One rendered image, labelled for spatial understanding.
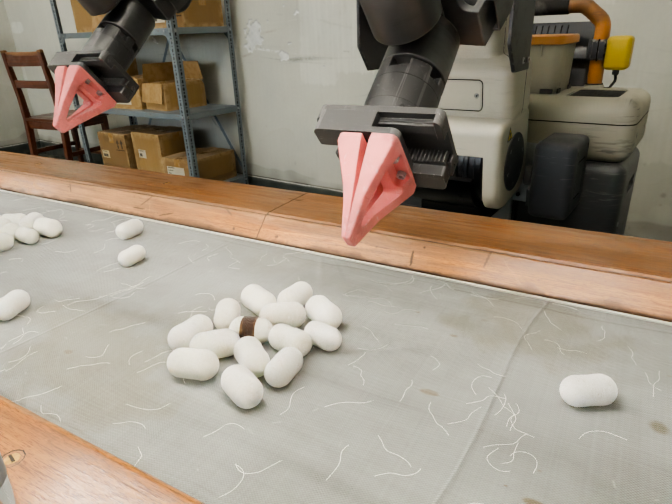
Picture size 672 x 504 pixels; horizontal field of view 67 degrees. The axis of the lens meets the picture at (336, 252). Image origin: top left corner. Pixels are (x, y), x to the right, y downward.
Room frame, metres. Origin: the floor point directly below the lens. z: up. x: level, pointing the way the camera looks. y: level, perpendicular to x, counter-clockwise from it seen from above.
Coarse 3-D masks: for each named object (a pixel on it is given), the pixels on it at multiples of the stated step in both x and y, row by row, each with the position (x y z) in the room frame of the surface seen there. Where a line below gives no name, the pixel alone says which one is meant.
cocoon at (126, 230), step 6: (126, 222) 0.55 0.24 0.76; (132, 222) 0.56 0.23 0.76; (138, 222) 0.56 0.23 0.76; (120, 228) 0.54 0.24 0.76; (126, 228) 0.54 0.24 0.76; (132, 228) 0.55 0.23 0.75; (138, 228) 0.56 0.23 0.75; (120, 234) 0.54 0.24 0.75; (126, 234) 0.54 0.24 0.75; (132, 234) 0.55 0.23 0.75
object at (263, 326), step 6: (240, 318) 0.33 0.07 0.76; (258, 318) 0.33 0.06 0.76; (264, 318) 0.33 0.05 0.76; (234, 324) 0.32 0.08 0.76; (258, 324) 0.32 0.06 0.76; (264, 324) 0.32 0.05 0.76; (270, 324) 0.33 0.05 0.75; (234, 330) 0.32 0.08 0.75; (258, 330) 0.32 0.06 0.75; (264, 330) 0.32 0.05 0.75; (258, 336) 0.32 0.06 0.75; (264, 336) 0.32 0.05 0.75; (264, 342) 0.32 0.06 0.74
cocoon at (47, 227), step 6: (36, 222) 0.57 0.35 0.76; (42, 222) 0.56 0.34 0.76; (48, 222) 0.56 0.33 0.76; (54, 222) 0.56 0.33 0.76; (36, 228) 0.56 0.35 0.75; (42, 228) 0.56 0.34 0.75; (48, 228) 0.56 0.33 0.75; (54, 228) 0.56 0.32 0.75; (60, 228) 0.56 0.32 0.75; (42, 234) 0.56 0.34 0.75; (48, 234) 0.55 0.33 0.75; (54, 234) 0.56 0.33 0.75
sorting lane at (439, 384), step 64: (0, 192) 0.77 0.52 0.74; (0, 256) 0.51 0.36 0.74; (64, 256) 0.51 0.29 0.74; (192, 256) 0.49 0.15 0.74; (256, 256) 0.49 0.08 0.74; (320, 256) 0.48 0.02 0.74; (0, 320) 0.37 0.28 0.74; (64, 320) 0.37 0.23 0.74; (128, 320) 0.36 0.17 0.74; (384, 320) 0.35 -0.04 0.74; (448, 320) 0.35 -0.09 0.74; (512, 320) 0.34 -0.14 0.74; (576, 320) 0.34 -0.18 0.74; (640, 320) 0.34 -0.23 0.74; (0, 384) 0.29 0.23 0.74; (64, 384) 0.28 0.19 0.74; (128, 384) 0.28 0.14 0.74; (192, 384) 0.28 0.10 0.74; (320, 384) 0.27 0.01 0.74; (384, 384) 0.27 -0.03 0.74; (448, 384) 0.27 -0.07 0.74; (512, 384) 0.27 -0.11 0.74; (640, 384) 0.26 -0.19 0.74; (128, 448) 0.22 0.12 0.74; (192, 448) 0.22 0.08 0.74; (256, 448) 0.22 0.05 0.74; (320, 448) 0.22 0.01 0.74; (384, 448) 0.21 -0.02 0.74; (448, 448) 0.21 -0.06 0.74; (512, 448) 0.21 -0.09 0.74; (576, 448) 0.21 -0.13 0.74; (640, 448) 0.21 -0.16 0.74
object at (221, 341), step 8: (200, 336) 0.30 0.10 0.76; (208, 336) 0.30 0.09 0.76; (216, 336) 0.31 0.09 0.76; (224, 336) 0.31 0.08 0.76; (232, 336) 0.31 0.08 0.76; (192, 344) 0.30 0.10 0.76; (200, 344) 0.30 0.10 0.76; (208, 344) 0.30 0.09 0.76; (216, 344) 0.30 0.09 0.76; (224, 344) 0.30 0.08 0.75; (232, 344) 0.30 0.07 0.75; (216, 352) 0.30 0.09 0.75; (224, 352) 0.30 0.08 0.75; (232, 352) 0.30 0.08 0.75
